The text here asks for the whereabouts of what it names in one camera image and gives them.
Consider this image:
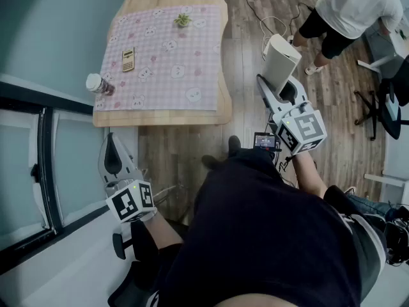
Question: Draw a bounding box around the person's black shirt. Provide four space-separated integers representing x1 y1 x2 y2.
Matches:
152 145 388 307

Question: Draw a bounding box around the small green potted plant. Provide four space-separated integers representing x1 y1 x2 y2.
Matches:
173 12 193 29

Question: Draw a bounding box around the white cable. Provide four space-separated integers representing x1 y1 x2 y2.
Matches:
259 16 289 62

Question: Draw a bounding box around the white desk leg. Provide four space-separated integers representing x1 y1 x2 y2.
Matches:
357 51 404 74

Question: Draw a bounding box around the person's left forearm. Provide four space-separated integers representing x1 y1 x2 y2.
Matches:
139 214 185 253

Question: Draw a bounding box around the person's shoe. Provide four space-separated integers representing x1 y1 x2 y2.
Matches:
201 154 225 171
227 135 243 155

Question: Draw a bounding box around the white rectangular box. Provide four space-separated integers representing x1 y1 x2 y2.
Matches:
262 33 303 96

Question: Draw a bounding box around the person's left shoe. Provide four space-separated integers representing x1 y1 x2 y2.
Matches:
201 154 225 171

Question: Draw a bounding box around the person's right forearm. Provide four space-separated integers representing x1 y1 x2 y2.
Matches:
291 151 329 201

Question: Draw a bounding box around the white-lidded clear jar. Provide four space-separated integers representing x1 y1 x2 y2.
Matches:
85 72 116 97

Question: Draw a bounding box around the person's right shoe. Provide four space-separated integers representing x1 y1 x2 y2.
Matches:
227 135 243 155

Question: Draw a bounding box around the black window frame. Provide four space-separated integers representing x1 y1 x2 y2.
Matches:
0 73 111 277

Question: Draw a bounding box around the black office chair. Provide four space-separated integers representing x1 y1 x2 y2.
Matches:
353 54 409 142

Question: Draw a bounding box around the beige calculator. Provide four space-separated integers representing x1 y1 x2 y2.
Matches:
121 47 137 74

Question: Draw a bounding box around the pink checked table mat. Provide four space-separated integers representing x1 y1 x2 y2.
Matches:
93 4 225 112

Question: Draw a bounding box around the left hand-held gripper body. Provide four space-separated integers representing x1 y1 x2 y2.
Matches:
104 169 158 224

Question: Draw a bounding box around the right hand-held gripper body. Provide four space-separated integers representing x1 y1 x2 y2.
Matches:
271 100 328 156

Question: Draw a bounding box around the small black screen device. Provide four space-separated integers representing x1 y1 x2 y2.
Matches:
253 132 278 150

